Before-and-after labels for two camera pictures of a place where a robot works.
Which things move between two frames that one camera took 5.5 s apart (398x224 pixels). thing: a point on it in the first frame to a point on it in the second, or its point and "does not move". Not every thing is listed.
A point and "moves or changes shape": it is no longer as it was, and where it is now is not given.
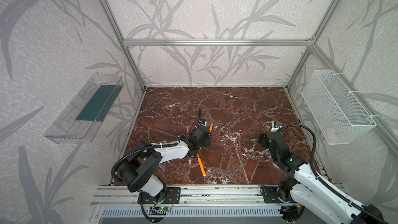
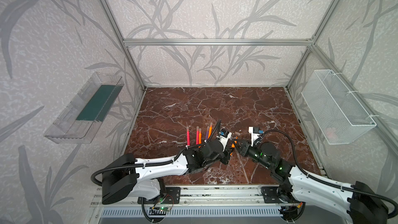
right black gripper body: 270,135 to 245,149
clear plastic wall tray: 79,123 does not move
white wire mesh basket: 337,115 does not move
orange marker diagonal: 201,165 moves or changes shape
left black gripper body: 201,131 to 225,153
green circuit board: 164,209 does not move
